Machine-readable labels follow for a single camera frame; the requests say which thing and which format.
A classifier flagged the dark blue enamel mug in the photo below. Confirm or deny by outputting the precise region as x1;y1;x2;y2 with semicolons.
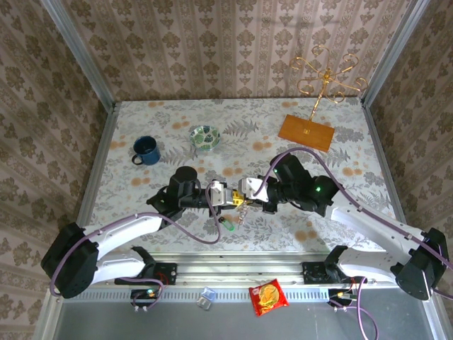
131;136;162;166

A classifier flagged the leaf pattern ceramic bowl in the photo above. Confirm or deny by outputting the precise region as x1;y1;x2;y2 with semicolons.
189;125;222;152

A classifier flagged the floral patterned tablecloth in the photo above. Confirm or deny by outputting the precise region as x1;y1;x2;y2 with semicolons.
84;98;397;254

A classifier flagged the red snack packet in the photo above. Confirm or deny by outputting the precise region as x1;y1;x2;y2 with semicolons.
248;278;290;317

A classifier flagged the small circuit board with LED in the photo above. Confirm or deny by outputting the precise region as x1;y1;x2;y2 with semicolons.
327;288;357;302
130;288;162;302

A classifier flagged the grey metal shelf plate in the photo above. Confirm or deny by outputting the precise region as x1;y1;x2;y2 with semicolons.
52;300;436;340

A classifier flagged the gold wire stand wooden base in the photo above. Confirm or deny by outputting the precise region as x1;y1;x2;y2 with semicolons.
277;44;369;153

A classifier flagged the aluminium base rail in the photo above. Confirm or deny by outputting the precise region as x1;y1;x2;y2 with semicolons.
148;251;340;286

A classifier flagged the aluminium table side rail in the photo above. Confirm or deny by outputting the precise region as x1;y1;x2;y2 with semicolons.
360;97;408;227
67;102;120;251

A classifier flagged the slotted grey cable duct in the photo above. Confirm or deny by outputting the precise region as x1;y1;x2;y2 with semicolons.
62;285;336;302

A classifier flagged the thin purple base cable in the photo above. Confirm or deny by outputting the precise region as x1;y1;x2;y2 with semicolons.
331;277;380;340
115;277;166;313

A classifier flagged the aluminium frame post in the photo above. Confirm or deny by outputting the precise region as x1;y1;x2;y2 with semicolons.
38;0;117;109
362;0;432;107

